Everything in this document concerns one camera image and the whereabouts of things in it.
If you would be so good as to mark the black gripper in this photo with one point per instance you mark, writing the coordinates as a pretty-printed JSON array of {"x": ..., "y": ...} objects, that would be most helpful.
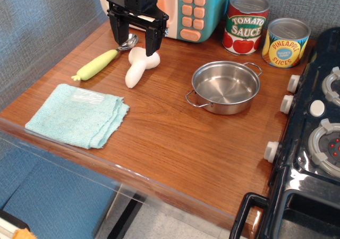
[{"x": 143, "y": 14}]

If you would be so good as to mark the light blue folded towel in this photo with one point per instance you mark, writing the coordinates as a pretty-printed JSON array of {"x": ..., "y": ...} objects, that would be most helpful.
[{"x": 79, "y": 117}]

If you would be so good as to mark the white toy mushroom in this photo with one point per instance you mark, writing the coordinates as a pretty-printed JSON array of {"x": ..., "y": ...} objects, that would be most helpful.
[{"x": 139, "y": 62}]

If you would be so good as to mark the teal toy microwave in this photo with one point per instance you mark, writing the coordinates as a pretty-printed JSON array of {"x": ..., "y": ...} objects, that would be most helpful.
[{"x": 192, "y": 20}]

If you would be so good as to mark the small steel pot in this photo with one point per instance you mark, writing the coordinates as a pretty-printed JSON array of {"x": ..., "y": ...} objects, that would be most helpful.
[{"x": 224, "y": 87}]

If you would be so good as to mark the tomato sauce can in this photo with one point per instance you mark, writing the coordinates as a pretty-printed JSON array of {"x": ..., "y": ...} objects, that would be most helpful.
[{"x": 245, "y": 21}]

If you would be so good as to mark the pineapple slices can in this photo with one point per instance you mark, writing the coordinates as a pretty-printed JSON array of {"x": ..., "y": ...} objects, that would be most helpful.
[{"x": 285, "y": 42}]

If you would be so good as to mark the white stove knob upper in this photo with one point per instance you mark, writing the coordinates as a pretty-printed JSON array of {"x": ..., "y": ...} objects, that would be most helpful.
[{"x": 293, "y": 83}]

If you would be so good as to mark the white stove knob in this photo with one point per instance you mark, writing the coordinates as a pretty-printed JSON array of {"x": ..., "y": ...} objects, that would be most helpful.
[
  {"x": 293, "y": 83},
  {"x": 286, "y": 104},
  {"x": 270, "y": 151}
]

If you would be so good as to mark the white stove knob middle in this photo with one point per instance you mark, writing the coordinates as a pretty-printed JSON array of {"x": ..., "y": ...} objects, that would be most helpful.
[{"x": 286, "y": 104}]

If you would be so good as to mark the white stove knob lower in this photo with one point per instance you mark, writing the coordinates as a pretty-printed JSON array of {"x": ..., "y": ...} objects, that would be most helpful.
[{"x": 270, "y": 151}]

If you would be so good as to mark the orange plush object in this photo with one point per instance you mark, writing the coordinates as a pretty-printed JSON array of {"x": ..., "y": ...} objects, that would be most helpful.
[{"x": 23, "y": 234}]

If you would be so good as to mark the dark blue toy stove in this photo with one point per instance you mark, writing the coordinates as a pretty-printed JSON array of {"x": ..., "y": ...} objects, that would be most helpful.
[{"x": 303, "y": 199}]

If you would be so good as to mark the spoon with green handle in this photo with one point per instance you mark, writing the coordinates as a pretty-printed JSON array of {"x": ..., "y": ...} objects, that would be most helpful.
[{"x": 99, "y": 63}]

